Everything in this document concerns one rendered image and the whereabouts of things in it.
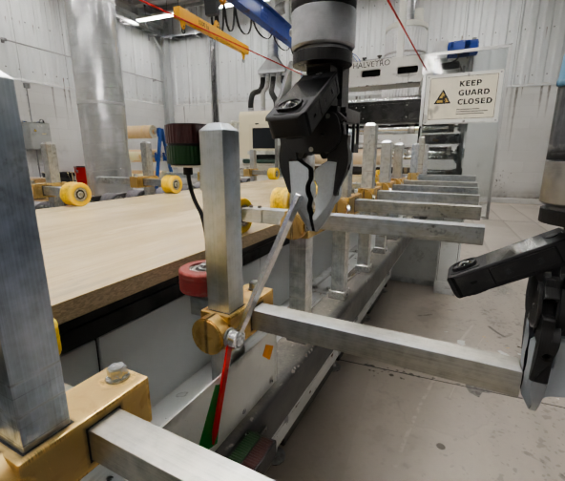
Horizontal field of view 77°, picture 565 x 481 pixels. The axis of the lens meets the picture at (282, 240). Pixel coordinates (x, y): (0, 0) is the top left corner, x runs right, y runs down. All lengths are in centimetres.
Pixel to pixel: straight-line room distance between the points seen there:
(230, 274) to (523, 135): 903
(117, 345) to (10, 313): 38
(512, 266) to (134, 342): 56
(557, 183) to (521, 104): 898
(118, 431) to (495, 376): 37
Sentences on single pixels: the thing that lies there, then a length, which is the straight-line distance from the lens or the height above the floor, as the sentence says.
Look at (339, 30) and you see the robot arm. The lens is 46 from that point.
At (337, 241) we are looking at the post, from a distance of 93.
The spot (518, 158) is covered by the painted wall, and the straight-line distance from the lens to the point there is 934.
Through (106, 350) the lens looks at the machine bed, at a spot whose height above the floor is 77.
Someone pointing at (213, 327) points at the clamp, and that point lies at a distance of 47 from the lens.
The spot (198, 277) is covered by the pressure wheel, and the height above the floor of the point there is 90.
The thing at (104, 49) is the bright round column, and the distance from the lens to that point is 456.
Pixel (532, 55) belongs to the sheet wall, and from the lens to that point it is 954.
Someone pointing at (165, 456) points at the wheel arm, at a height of 86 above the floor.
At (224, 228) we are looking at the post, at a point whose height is 99.
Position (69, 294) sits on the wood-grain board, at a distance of 54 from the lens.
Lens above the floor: 108
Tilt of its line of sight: 14 degrees down
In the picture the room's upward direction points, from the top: straight up
